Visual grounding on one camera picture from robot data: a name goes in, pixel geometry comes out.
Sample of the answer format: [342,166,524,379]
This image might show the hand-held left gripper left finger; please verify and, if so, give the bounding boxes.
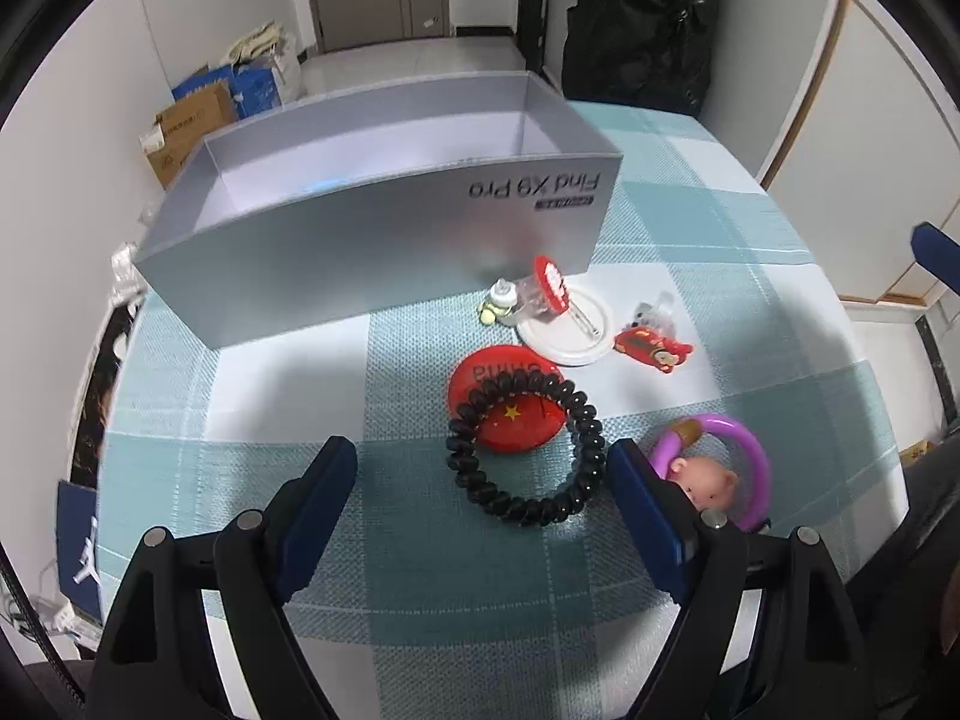
[90,433,359,720]

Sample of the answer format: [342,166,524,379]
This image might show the grey cardboard box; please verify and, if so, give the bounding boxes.
[133,69,625,351]

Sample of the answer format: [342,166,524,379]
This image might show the person's dark clothing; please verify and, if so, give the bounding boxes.
[847,442,960,691]

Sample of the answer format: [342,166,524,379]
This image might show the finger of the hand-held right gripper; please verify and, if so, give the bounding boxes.
[911,221,960,293]

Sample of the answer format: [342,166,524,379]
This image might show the teal plaid tablecloth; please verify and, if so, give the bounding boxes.
[97,101,912,720]

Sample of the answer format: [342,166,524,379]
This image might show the red round badge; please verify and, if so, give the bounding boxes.
[448,343,582,456]

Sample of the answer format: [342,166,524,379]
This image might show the small baby bottle charm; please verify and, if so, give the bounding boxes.
[478,279,520,326]

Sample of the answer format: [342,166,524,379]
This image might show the red transparent hair clip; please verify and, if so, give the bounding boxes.
[517,255,572,317]

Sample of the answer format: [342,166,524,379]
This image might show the purple ring baby doll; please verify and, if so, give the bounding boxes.
[646,412,773,533]

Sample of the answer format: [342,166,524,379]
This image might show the clear plastic wrapper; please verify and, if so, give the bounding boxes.
[111,240,145,301]

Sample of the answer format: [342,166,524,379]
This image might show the white wood-edged panel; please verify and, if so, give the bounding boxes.
[757,0,960,308]

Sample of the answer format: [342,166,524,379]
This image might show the black spiral hair tie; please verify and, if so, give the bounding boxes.
[445,371,607,527]

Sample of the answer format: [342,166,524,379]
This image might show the white round pin badge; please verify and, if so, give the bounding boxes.
[516,286,620,367]

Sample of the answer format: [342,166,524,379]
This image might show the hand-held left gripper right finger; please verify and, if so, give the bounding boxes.
[607,437,878,720]

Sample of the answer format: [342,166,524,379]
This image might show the black hanging bag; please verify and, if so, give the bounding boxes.
[561,0,725,119]

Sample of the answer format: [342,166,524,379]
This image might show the brown cardboard box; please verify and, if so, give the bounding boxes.
[137,82,241,192]

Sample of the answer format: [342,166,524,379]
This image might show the blue cardboard box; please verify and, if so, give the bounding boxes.
[171,64,290,121]

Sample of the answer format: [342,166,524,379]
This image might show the white bags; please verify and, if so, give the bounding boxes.
[217,24,302,102]

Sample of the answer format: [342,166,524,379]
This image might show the blue paper bag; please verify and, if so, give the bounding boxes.
[56,480,106,627]

